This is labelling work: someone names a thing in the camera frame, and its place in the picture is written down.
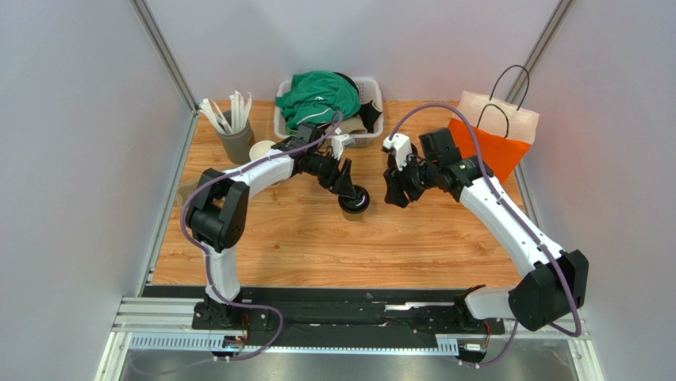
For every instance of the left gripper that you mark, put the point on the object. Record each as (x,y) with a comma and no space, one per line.
(339,182)

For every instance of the grey pulp carrier stack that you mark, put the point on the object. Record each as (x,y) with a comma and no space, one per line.
(184,190)

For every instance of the black plastic cup lid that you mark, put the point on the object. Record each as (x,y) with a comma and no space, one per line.
(361,197)

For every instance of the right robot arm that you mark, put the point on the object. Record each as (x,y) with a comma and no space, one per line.
(553,280)

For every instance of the single brown paper cup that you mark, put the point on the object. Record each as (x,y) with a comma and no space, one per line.
(353,213)

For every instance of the green garment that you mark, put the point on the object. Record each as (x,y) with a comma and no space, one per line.
(315,96)

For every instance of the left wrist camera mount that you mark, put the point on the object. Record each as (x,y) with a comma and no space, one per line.
(339,143)

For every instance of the white plastic basket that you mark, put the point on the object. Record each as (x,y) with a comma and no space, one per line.
(369,91)

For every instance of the black cloth in basket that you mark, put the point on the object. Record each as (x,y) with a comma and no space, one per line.
(368,113)

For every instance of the orange paper bag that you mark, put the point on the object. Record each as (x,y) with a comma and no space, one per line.
(505,131)

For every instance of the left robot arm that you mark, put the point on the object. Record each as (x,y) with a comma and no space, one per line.
(214,216)

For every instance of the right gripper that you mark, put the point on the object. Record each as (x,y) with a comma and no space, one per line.
(399,179)

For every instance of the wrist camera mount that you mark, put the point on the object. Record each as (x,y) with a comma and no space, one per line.
(339,143)
(398,148)

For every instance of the beige cloth in basket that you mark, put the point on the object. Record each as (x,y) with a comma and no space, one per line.
(352,125)

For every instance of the grey straw holder cup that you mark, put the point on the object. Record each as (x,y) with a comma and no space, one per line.
(237,145)

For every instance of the stack of paper cups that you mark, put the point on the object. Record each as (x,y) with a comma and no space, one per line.
(260,149)

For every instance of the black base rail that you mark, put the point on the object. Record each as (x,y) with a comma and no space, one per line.
(318,321)

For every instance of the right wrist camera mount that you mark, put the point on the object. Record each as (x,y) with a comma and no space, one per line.
(398,148)

